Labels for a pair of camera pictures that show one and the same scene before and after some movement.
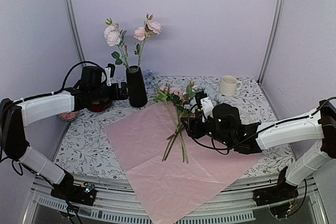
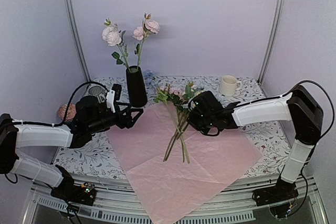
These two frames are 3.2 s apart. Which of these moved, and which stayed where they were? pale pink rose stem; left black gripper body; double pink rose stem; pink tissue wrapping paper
Moved: left black gripper body
Stayed: pale pink rose stem; double pink rose stem; pink tissue wrapping paper
